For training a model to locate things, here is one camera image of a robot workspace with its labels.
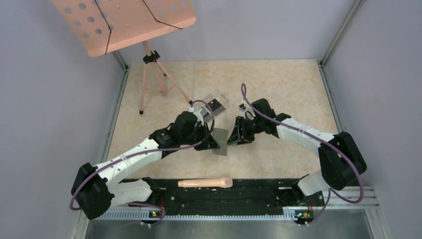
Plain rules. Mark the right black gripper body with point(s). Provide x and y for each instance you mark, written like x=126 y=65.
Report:
x=248 y=127

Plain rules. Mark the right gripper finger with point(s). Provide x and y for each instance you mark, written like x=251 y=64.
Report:
x=239 y=140
x=236 y=128

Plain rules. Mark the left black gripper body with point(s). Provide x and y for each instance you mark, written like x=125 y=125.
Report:
x=199 y=133

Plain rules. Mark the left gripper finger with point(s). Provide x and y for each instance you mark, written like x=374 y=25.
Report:
x=209 y=130
x=206 y=145

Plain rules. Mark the grey leather card holder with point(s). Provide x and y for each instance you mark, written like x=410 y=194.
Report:
x=220 y=135

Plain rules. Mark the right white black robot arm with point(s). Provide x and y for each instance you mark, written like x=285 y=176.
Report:
x=341 y=162

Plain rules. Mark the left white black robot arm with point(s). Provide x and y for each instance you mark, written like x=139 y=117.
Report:
x=96 y=188

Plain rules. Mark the pink toy microphone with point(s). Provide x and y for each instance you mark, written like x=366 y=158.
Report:
x=223 y=182

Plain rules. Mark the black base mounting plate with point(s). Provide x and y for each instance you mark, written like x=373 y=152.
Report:
x=247 y=197

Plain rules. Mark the pink perforated music stand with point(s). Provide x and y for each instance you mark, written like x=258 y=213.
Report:
x=105 y=26

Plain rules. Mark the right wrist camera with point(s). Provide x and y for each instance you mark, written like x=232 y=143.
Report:
x=245 y=108

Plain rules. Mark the aluminium front rail frame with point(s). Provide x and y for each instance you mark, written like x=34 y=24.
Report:
x=351 y=213

